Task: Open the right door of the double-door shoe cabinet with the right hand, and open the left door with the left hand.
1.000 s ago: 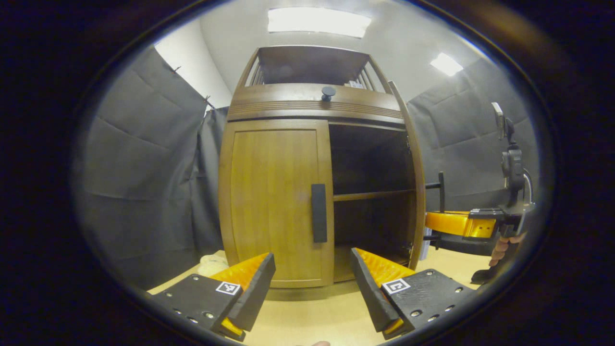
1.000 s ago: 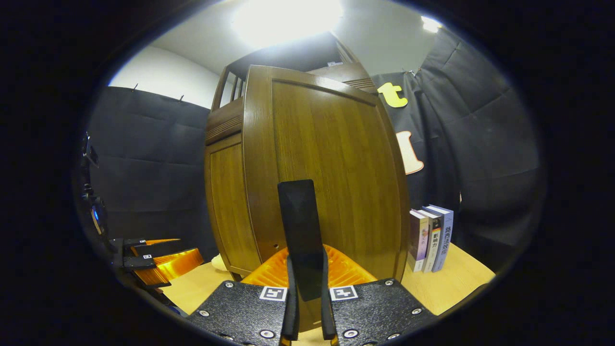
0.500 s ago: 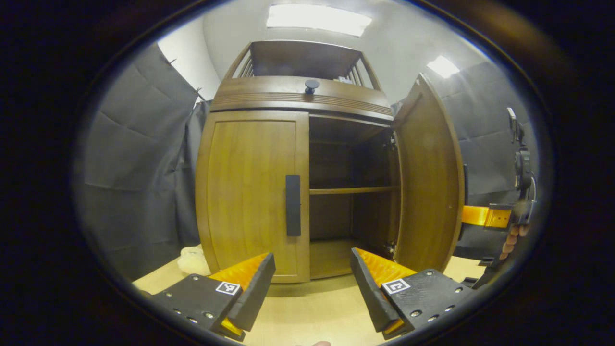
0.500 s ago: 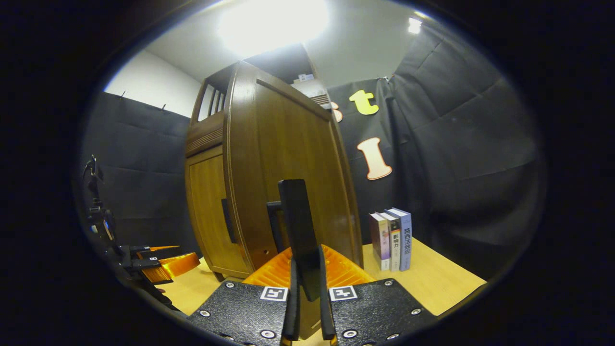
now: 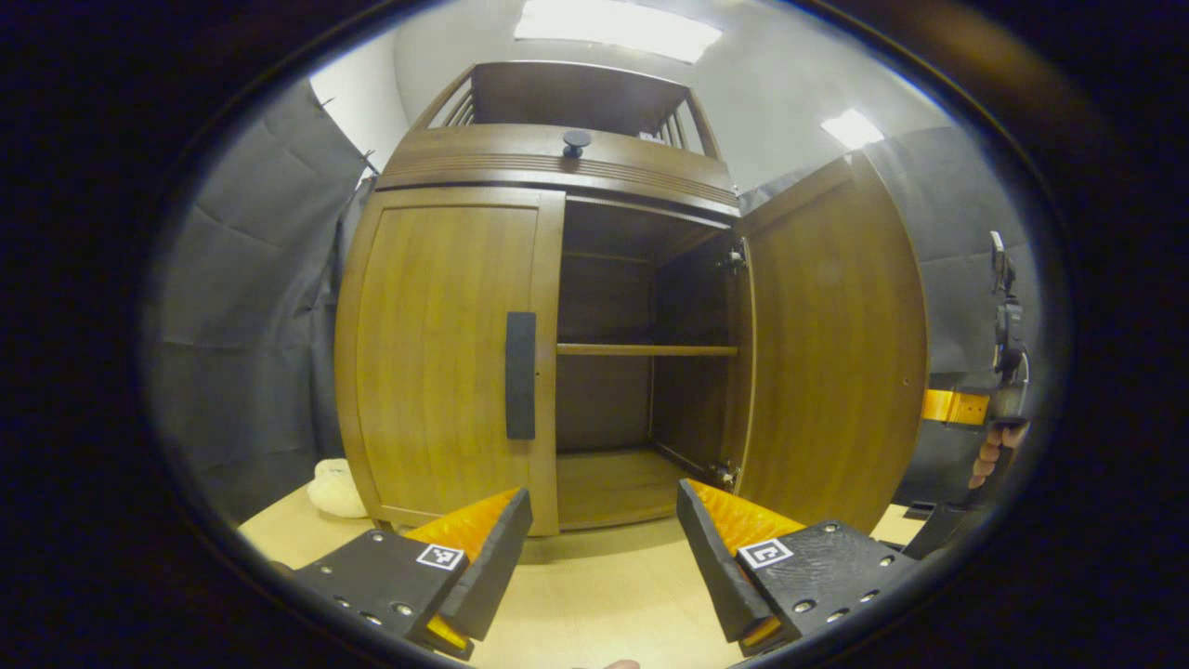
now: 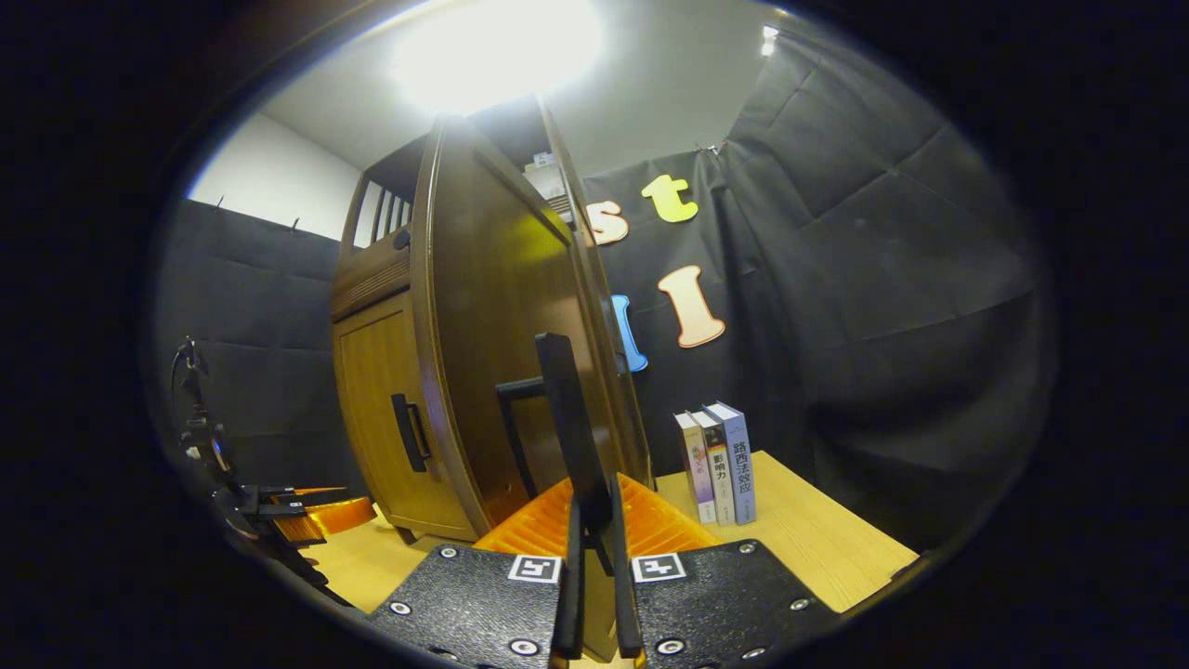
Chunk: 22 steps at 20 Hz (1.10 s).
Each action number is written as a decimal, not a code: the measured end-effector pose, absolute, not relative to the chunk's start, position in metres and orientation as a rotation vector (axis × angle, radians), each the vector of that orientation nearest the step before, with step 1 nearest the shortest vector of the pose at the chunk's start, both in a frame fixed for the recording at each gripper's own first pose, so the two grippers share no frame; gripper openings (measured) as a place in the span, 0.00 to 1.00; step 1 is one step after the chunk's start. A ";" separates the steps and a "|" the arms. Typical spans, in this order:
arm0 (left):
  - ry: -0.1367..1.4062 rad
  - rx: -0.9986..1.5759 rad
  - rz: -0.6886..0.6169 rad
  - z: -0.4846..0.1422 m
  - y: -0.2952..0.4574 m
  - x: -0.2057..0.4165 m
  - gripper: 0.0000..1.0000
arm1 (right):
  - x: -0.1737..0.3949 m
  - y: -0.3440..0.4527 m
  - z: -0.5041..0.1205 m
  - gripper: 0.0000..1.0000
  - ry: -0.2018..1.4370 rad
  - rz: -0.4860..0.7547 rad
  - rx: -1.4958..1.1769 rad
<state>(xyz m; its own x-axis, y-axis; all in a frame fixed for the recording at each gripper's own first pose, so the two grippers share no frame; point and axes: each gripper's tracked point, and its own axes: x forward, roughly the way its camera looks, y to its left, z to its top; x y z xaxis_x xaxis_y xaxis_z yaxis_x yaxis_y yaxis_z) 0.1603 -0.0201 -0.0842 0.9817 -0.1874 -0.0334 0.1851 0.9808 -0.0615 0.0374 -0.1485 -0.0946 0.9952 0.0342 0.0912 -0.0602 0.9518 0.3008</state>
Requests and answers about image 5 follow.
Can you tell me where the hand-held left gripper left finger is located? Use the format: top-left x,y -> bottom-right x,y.
293,487 -> 534,661

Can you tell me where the white plush toy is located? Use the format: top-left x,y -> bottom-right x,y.
307,458 -> 370,519

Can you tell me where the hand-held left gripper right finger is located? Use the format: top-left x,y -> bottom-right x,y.
676,479 -> 921,656

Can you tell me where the large ceiling light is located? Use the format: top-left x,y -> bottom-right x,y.
514,0 -> 724,64

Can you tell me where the small ceiling light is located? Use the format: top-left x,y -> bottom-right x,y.
820,109 -> 885,150

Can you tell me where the wooden shoe cabinet door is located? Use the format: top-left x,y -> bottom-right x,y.
334,189 -> 566,537
734,151 -> 930,535

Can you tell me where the wooden double-door shoe cabinet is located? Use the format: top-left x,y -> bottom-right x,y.
372,60 -> 744,537

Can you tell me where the black door handle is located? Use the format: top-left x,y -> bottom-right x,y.
505,311 -> 538,440

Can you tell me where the black backdrop cloth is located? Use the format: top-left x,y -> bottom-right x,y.
144,79 -> 1046,526

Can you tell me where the wooden cabinet shelf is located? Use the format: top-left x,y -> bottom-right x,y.
557,344 -> 739,358

